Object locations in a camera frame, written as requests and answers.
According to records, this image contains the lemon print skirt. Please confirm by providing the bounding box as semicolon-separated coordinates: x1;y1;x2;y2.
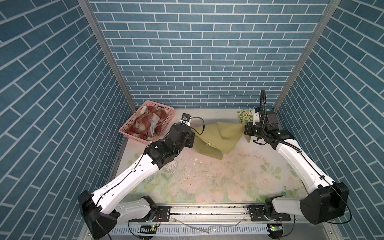
237;109;255;124

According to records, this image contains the olive green skirt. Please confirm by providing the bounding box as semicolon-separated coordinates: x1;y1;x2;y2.
193;122;251;160

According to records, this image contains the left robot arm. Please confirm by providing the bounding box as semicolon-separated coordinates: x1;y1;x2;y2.
78;114;195;240

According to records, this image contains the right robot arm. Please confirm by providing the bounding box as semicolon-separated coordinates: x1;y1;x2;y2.
244;108;349;225

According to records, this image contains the red patterned skirt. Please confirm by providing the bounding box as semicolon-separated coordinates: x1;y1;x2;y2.
126;106;168;141

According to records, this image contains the pink perforated plastic basket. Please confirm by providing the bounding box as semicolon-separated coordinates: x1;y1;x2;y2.
119;101;175;145

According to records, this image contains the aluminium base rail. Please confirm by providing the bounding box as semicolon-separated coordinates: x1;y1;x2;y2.
78;202;343;240

